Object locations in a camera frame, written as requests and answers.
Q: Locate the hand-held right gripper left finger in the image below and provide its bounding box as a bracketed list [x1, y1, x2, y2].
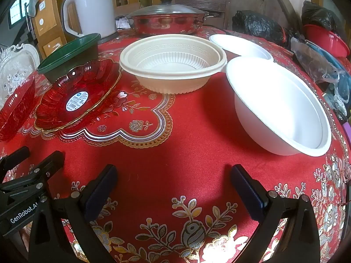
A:
[28, 164, 118, 263]

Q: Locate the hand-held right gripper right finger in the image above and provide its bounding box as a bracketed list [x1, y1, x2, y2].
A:
[230, 164, 321, 263]

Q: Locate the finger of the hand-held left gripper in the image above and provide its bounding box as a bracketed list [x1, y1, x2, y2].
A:
[0, 151, 66, 195]
[0, 146, 30, 170]

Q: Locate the white foam plate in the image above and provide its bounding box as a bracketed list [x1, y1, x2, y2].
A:
[225, 56, 333, 157]

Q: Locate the red glass plate with label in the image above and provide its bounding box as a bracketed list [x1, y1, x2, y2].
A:
[33, 59, 122, 135]

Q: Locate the green plastic bowl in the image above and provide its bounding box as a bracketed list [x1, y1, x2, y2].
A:
[37, 33, 101, 84]

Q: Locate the beige plastic bowl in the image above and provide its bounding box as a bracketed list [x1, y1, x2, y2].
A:
[119, 34, 228, 94]

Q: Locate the small white foam bowl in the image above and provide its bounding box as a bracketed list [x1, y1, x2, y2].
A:
[209, 34, 275, 62]

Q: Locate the white ornate chair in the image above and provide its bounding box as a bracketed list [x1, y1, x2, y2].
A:
[0, 44, 40, 96]

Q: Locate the red floral tablecloth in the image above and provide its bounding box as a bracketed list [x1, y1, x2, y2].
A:
[0, 27, 351, 263]

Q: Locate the blue plastic bag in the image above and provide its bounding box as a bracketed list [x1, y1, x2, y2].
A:
[304, 40, 351, 102]

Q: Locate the stairwell window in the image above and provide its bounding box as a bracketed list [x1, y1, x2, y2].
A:
[8, 0, 30, 29]

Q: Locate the clear plastic bag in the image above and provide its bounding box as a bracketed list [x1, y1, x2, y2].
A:
[291, 37, 346, 84]

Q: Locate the white electric kettle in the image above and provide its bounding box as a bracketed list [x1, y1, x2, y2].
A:
[61, 0, 119, 39]

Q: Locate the long black plastic bag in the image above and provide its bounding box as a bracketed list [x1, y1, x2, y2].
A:
[233, 10, 288, 44]

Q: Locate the red plastic basin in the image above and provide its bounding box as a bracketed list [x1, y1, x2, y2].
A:
[303, 24, 351, 58]

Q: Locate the stainless steel pot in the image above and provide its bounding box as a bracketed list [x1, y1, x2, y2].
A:
[115, 11, 220, 36]

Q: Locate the glass pot lid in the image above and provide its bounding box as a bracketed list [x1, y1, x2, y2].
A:
[125, 0, 209, 17]

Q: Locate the bulky black plastic bag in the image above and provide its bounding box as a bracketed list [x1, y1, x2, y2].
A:
[302, 0, 346, 33]

